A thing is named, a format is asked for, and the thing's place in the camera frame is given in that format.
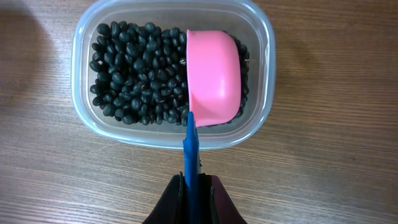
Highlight pink scoop with blue handle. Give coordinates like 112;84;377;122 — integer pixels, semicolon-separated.
183;30;241;223

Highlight black beans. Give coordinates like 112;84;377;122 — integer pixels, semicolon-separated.
89;21;249;126

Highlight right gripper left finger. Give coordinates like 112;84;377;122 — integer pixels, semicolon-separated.
142;173;184;224

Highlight clear plastic container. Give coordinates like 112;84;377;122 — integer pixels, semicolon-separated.
71;0;276;150

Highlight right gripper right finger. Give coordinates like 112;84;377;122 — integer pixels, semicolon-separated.
198;174;247;224

